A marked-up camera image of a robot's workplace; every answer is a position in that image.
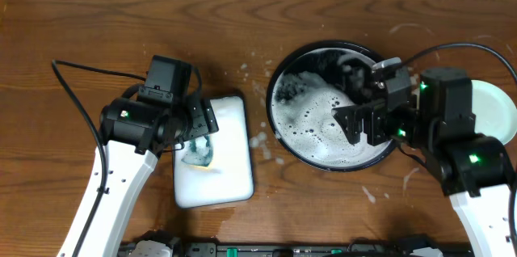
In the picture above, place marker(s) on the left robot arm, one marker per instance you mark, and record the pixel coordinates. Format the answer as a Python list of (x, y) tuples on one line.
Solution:
[(133, 136)]

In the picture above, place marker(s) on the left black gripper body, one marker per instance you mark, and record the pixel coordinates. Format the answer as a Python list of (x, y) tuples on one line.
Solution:
[(203, 117)]

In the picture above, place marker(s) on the mint plate small red stain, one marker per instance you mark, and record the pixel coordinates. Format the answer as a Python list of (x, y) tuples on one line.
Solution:
[(494, 110)]

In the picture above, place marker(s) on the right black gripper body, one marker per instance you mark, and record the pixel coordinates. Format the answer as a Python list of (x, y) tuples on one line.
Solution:
[(401, 124)]

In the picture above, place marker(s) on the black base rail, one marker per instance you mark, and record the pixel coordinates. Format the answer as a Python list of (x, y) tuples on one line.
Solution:
[(149, 248)]

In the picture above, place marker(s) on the green sponge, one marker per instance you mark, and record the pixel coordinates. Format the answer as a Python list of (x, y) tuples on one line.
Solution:
[(198, 152)]

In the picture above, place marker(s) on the black round tray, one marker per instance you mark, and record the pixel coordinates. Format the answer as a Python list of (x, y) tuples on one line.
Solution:
[(305, 88)]

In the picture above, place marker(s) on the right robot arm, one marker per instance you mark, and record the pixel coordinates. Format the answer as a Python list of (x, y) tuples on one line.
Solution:
[(474, 170)]

